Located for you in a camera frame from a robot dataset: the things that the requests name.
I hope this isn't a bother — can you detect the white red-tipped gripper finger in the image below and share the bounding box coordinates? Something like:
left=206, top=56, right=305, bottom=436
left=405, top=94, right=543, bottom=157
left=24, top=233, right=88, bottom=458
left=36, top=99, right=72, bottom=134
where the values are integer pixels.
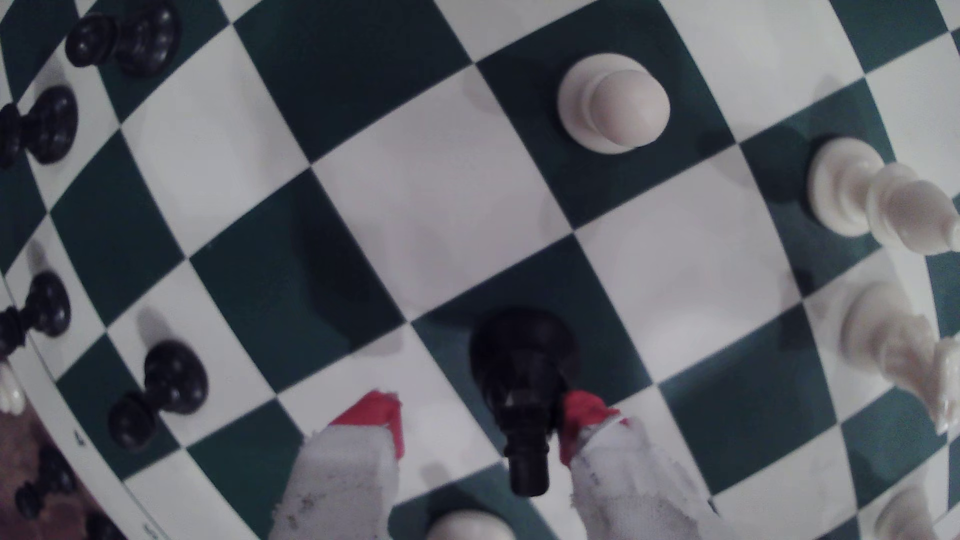
left=268, top=388, right=406, bottom=540
left=558, top=390, right=740, bottom=540

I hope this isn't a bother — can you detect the black knight chess piece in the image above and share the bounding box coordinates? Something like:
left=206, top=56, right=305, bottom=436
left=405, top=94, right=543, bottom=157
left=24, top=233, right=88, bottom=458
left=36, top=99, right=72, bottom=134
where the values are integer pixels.
left=84, top=512, right=129, bottom=540
left=468, top=306, right=582, bottom=498

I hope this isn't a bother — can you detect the white knight chess piece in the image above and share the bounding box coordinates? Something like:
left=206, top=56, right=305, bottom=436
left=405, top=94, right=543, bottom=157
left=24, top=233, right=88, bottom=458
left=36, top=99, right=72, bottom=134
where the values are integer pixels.
left=840, top=281, right=960, bottom=436
left=426, top=510, right=517, bottom=540

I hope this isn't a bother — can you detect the black pawn chess piece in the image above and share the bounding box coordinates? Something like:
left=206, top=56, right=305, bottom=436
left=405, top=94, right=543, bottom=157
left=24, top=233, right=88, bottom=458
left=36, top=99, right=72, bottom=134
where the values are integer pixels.
left=107, top=339, right=210, bottom=451
left=65, top=0, right=181, bottom=76
left=15, top=446, right=76, bottom=521
left=0, top=270, right=72, bottom=357

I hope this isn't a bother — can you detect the white rook chess piece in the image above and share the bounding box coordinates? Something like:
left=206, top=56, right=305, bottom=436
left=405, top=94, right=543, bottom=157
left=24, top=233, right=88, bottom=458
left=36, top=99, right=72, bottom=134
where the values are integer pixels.
left=873, top=483, right=939, bottom=540

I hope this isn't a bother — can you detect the green white chess mat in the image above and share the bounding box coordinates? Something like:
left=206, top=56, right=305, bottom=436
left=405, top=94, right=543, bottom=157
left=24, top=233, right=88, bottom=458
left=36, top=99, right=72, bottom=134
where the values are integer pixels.
left=0, top=0, right=960, bottom=540

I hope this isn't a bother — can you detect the white pawn chess piece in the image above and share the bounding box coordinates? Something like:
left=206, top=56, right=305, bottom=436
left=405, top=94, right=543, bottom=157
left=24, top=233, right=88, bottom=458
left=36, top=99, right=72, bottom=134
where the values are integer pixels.
left=556, top=52, right=672, bottom=156
left=0, top=363, right=27, bottom=417

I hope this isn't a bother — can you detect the white bishop chess piece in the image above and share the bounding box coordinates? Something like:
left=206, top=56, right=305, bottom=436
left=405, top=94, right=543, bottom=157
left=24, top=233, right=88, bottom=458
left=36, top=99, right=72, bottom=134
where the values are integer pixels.
left=807, top=137, right=960, bottom=256

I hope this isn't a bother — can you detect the black pawn upper left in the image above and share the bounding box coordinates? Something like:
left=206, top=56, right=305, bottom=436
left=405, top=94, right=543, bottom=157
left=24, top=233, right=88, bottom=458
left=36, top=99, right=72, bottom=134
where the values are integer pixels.
left=0, top=84, right=80, bottom=170

